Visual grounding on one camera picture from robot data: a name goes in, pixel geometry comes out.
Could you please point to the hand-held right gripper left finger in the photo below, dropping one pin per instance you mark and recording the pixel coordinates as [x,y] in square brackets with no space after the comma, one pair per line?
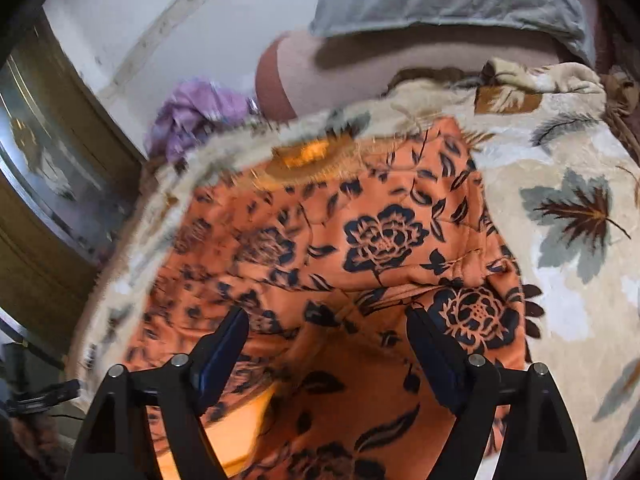
[220,355]

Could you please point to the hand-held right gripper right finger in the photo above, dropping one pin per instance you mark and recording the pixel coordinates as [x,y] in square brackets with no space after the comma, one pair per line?
[435,355]

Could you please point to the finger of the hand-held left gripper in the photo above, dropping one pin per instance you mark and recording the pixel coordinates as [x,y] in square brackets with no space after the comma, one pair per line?
[45,396]

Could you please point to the orange floral shirt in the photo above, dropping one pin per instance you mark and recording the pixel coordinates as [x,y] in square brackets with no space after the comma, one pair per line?
[350,240]

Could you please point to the wooden door with etched glass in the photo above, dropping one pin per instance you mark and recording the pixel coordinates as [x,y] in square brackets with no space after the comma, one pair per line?
[45,200]

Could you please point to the leaf print blanket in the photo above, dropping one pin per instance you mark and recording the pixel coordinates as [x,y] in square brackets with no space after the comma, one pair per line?
[550,160]

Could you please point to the purple floral cloth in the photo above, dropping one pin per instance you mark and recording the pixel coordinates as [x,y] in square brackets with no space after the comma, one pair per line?
[190,115]

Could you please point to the brown patterned cloth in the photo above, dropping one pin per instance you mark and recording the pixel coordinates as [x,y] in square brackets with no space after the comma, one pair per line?
[622,110]

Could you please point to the grey pillow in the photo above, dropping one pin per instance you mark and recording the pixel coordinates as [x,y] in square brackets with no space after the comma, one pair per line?
[440,0]

